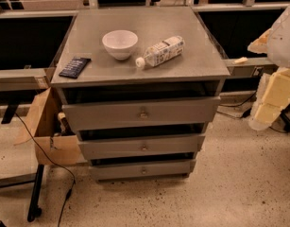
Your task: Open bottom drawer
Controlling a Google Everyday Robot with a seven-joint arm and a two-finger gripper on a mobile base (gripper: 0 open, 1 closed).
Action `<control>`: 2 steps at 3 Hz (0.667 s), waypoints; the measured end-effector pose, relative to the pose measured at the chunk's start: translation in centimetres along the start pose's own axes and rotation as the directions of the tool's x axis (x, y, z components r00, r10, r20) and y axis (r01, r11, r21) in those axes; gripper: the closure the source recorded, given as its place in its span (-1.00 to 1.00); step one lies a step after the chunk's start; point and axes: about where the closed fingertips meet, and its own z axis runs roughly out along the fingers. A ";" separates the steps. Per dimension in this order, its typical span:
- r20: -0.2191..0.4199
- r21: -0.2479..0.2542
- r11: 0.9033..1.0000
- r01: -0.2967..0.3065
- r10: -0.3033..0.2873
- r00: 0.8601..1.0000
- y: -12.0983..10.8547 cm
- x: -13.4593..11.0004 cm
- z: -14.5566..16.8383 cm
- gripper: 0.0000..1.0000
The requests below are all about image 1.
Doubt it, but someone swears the brown cardboard box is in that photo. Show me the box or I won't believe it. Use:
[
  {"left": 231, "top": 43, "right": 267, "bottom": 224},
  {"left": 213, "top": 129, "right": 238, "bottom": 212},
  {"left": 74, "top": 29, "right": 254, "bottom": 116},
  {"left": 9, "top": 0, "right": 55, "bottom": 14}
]
[{"left": 14, "top": 88, "right": 81, "bottom": 166}]

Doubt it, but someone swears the small yellow foam piece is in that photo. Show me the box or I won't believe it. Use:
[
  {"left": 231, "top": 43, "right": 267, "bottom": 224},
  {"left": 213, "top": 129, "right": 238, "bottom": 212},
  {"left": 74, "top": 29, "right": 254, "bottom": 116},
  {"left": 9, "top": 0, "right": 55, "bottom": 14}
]
[{"left": 233, "top": 57, "right": 247, "bottom": 64}]

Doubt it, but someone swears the black power adapter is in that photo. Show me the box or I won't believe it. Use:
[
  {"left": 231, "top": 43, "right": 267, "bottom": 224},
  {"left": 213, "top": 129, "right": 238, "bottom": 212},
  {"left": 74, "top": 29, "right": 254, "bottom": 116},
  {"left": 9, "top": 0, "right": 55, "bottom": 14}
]
[{"left": 241, "top": 108, "right": 251, "bottom": 118}]

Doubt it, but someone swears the white ceramic bowl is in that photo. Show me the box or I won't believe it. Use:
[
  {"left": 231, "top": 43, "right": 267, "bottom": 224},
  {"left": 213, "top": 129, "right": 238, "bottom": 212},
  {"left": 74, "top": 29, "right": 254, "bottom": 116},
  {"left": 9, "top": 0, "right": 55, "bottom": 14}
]
[{"left": 102, "top": 30, "right": 138, "bottom": 61}]

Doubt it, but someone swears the black table leg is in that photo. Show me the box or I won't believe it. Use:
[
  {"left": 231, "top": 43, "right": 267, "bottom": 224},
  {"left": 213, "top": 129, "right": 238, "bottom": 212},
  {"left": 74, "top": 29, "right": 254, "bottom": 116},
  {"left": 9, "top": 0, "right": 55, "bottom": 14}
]
[{"left": 27, "top": 165, "right": 44, "bottom": 222}]

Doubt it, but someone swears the clear plastic bottle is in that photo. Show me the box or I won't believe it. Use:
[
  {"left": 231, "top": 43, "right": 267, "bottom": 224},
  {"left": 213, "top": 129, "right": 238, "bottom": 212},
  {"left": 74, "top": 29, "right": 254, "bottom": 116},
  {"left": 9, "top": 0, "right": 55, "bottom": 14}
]
[{"left": 135, "top": 36, "right": 185, "bottom": 69}]

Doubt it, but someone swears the grey drawer cabinet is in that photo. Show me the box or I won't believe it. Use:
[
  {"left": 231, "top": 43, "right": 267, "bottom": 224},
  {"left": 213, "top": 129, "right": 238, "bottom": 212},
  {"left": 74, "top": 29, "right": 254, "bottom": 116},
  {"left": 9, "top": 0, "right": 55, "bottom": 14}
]
[{"left": 50, "top": 6, "right": 231, "bottom": 183}]

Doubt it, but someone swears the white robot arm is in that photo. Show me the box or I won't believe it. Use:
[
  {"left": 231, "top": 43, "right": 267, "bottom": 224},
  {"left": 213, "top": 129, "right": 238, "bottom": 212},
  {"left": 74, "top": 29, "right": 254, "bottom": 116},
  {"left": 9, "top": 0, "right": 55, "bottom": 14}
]
[{"left": 247, "top": 5, "right": 290, "bottom": 131}]

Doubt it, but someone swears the black floor cable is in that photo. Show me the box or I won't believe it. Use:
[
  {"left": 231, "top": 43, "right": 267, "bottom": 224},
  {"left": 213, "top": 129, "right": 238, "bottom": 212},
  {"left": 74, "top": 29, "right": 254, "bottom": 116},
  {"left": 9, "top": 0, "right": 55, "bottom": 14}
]
[{"left": 13, "top": 112, "right": 77, "bottom": 227}]

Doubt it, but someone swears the grey bottom drawer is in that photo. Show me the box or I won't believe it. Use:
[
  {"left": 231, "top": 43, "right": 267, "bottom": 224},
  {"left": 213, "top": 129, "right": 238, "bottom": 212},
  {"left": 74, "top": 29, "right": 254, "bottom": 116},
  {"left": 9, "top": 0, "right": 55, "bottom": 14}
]
[{"left": 89, "top": 159, "right": 196, "bottom": 181}]

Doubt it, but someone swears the grey middle drawer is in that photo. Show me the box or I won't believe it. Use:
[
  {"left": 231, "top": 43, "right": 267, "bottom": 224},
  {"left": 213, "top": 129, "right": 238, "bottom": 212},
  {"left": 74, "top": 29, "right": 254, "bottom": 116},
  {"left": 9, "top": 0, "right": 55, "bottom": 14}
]
[{"left": 78, "top": 134, "right": 205, "bottom": 160}]

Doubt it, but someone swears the dark blue snack packet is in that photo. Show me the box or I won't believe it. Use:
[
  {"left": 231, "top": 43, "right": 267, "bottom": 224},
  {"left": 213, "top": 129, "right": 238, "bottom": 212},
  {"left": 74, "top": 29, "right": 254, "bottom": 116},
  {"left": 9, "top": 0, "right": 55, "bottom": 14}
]
[{"left": 59, "top": 57, "right": 91, "bottom": 79}]

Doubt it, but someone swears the grey top drawer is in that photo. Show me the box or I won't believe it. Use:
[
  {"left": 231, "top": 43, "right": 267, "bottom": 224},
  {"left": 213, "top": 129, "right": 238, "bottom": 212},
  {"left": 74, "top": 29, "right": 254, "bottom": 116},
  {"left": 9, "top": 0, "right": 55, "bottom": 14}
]
[{"left": 62, "top": 96, "right": 220, "bottom": 131}]

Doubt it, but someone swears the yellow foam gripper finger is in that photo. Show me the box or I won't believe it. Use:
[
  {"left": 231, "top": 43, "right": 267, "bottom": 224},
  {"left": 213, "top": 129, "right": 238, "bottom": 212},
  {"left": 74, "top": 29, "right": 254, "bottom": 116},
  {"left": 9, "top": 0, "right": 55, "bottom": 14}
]
[{"left": 248, "top": 67, "right": 290, "bottom": 131}]

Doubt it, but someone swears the grey drawer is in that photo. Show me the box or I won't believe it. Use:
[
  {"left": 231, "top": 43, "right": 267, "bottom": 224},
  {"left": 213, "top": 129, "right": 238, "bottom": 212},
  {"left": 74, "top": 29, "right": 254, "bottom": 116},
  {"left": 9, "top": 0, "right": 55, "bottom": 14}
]
[
  {"left": 89, "top": 159, "right": 196, "bottom": 181},
  {"left": 78, "top": 134, "right": 205, "bottom": 160},
  {"left": 62, "top": 96, "right": 220, "bottom": 131}
]

